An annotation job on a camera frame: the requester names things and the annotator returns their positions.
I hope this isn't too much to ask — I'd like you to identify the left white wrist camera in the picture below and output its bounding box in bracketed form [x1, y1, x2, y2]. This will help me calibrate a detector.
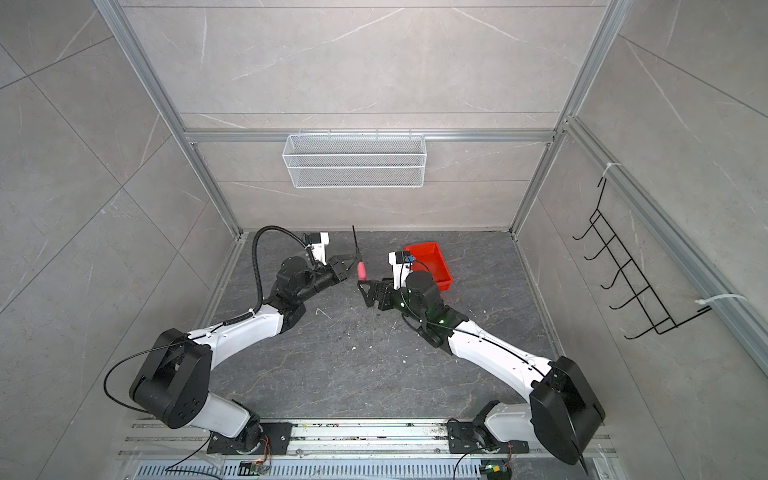
[303, 232, 330, 265]

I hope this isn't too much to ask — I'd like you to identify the pink handled screwdriver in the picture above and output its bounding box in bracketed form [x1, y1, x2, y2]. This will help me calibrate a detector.
[352, 226, 367, 281]

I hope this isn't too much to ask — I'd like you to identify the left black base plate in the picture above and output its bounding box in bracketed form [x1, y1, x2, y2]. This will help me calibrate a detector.
[206, 422, 293, 455]

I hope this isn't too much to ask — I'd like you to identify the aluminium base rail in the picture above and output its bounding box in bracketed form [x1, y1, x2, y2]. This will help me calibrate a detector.
[116, 418, 619, 460]

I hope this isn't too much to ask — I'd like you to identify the white wire mesh basket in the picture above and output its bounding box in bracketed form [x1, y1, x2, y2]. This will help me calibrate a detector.
[282, 133, 428, 189]

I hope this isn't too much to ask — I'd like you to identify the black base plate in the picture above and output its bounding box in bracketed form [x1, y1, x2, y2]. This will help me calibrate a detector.
[206, 422, 293, 455]
[445, 418, 530, 454]

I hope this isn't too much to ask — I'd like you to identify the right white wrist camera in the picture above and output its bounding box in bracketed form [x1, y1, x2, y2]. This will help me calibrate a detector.
[388, 250, 415, 288]

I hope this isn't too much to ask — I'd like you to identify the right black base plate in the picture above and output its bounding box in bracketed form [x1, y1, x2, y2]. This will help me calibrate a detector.
[445, 418, 530, 454]

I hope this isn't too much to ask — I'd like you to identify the red plastic bin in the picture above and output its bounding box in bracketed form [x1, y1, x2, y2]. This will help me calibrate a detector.
[404, 242, 453, 292]

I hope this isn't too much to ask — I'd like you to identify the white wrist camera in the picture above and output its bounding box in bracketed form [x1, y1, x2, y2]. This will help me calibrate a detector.
[303, 232, 330, 265]
[388, 250, 415, 288]

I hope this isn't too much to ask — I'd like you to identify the black wire hook rack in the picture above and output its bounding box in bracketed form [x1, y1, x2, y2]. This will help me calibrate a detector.
[572, 178, 713, 341]

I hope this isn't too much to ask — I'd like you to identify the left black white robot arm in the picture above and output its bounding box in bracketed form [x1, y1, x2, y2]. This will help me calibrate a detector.
[129, 253, 362, 439]

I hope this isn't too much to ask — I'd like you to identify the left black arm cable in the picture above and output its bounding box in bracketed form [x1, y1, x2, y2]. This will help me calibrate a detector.
[250, 225, 313, 316]

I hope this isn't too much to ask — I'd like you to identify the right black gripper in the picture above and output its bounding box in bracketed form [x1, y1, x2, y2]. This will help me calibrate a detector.
[358, 275, 429, 327]

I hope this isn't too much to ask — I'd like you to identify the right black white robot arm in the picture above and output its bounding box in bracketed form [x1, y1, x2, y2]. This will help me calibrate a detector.
[357, 271, 606, 465]

